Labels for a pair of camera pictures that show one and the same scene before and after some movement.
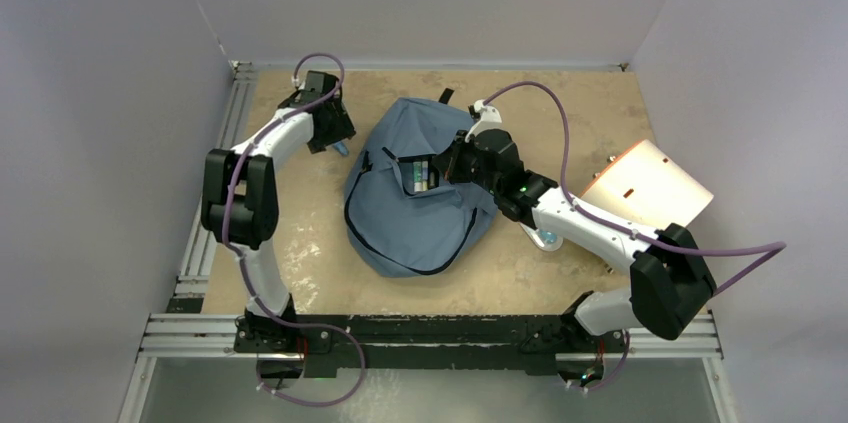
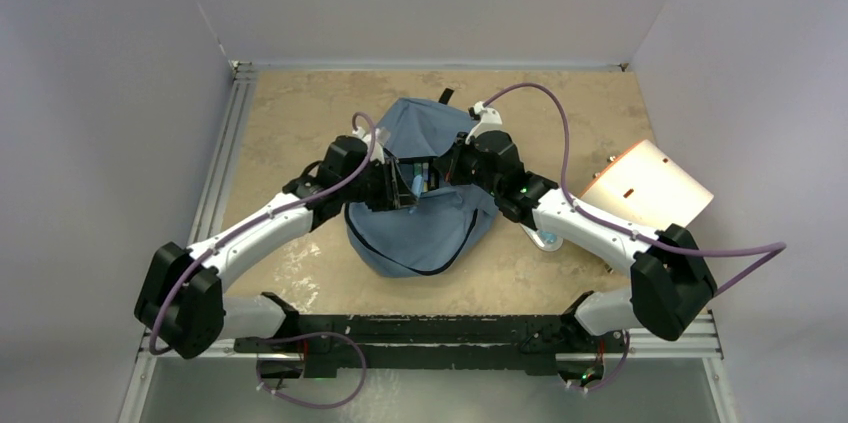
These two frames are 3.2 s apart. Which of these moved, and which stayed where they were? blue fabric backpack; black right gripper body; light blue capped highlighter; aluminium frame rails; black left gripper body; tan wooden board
Moved: black left gripper body; light blue capped highlighter
Stayed: black right gripper body; blue fabric backpack; aluminium frame rails; tan wooden board
